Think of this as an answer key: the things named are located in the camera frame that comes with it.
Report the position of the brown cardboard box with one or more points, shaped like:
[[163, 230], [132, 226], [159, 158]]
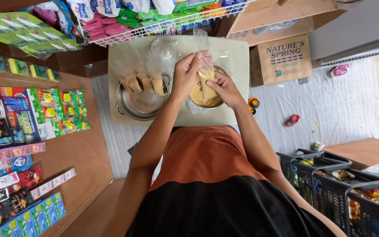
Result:
[[281, 61]]

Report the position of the person's right fingers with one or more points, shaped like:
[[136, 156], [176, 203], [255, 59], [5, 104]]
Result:
[[213, 85]]

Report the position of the wooden table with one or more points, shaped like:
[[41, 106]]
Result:
[[368, 152]]

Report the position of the wooden shelf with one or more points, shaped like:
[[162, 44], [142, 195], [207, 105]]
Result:
[[275, 19]]

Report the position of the hanging green toothbrush packs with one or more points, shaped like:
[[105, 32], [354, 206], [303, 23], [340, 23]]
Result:
[[25, 33]]

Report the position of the black plastic basket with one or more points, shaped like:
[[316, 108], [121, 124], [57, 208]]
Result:
[[303, 184], [285, 166], [373, 217], [329, 200]]

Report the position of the person's right hand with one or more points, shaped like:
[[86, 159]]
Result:
[[225, 90]]

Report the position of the stainless steel pot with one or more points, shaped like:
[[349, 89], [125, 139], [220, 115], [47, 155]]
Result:
[[141, 103]]

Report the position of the pink slipper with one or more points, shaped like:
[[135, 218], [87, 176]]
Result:
[[339, 70]]

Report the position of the person's left fingers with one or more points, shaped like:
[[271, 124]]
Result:
[[198, 57]]

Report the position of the grey metal appliance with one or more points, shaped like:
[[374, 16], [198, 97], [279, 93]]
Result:
[[357, 33]]

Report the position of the orange and black shirt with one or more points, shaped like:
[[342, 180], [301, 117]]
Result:
[[215, 184]]

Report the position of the white paper cup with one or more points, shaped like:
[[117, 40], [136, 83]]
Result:
[[318, 146]]

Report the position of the yellow and black toy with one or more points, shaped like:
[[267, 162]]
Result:
[[253, 104]]

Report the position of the clear plastic bag brown sugar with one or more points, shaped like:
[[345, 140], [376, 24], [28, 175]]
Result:
[[206, 74]]

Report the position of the wall display of sachet strips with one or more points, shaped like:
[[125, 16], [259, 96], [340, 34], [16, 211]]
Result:
[[18, 148]]

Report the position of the red plastic toy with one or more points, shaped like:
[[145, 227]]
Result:
[[292, 120]]

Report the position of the person's left hand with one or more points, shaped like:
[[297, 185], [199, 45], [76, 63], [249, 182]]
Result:
[[184, 77]]

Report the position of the empty clear plastic bags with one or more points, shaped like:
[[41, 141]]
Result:
[[163, 54]]

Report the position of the bowl of brown sugar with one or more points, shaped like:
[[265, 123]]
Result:
[[197, 95]]

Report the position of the filled brown sugar packet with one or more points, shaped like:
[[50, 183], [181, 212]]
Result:
[[158, 87], [126, 85], [147, 84], [135, 86]]

